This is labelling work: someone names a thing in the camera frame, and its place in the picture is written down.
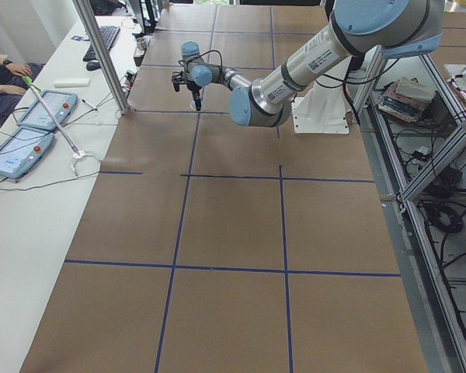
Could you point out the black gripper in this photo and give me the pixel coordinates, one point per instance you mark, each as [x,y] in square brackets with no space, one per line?
[194,92]

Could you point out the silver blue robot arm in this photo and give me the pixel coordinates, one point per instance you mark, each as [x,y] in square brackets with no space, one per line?
[401,28]

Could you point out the seated person's forearm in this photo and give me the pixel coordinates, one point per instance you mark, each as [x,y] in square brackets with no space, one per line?
[12,90]

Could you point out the seated person's hand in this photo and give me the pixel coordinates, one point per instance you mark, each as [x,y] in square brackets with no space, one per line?
[20,70]

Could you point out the small metal cup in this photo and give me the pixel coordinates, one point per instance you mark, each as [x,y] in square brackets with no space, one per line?
[141,44]

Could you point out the black computer mouse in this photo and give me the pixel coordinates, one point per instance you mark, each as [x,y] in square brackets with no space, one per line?
[92,65]

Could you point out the black marker pen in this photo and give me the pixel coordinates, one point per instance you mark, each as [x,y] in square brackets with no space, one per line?
[90,105]

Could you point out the metal reacher grabber stick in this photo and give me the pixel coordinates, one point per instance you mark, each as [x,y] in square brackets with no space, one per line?
[78,154]

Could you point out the white foam block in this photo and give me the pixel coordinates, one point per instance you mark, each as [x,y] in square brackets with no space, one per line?
[71,82]

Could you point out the lower blue teach pendant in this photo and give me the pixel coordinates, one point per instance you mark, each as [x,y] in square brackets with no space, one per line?
[23,150]

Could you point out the stack of books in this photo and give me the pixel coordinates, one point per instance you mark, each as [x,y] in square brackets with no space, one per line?
[405,99]

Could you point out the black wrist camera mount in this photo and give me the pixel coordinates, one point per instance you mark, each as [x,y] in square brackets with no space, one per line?
[177,80]

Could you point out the white pedestal column with base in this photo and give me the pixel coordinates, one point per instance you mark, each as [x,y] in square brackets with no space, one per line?
[321,111]

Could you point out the aluminium frame post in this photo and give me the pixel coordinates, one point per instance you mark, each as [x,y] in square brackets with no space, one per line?
[86,15]

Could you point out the aluminium side frame rail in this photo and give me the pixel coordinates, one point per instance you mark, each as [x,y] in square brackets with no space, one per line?
[422,176]

